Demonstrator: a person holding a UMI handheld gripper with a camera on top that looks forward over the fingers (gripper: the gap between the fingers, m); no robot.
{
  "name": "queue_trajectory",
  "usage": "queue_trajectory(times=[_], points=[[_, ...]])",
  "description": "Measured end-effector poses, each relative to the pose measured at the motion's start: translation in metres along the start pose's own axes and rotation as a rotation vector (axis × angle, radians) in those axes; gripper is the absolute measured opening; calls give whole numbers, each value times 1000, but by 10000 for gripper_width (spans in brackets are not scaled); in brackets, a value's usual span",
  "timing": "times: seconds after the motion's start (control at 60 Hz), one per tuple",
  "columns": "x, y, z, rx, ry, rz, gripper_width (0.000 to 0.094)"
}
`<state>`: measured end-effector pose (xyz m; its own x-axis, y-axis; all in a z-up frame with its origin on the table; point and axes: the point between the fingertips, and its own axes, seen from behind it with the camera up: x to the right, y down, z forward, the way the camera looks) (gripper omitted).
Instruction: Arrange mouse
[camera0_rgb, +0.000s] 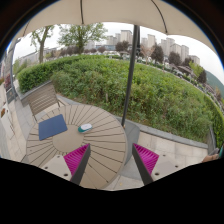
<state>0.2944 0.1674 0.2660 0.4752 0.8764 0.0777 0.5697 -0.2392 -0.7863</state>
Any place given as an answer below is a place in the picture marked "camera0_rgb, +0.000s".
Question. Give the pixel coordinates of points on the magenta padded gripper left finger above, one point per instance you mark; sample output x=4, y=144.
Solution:
x=70, y=167

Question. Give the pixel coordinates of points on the round wooden slatted table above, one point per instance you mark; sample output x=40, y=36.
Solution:
x=107, y=140

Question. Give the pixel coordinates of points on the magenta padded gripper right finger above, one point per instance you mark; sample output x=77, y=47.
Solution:
x=152, y=166

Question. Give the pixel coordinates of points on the wooden slatted chair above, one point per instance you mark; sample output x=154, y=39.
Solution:
x=42, y=98

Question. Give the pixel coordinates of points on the blue mouse pad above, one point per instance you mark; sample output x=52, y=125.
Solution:
x=51, y=127

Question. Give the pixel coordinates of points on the dark umbrella pole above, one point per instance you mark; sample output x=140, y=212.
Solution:
x=135, y=44

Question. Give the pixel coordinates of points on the white and teal computer mouse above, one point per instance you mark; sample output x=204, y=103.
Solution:
x=85, y=127

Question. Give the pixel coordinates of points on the beige patio umbrella canopy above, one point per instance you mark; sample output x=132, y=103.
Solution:
x=153, y=14

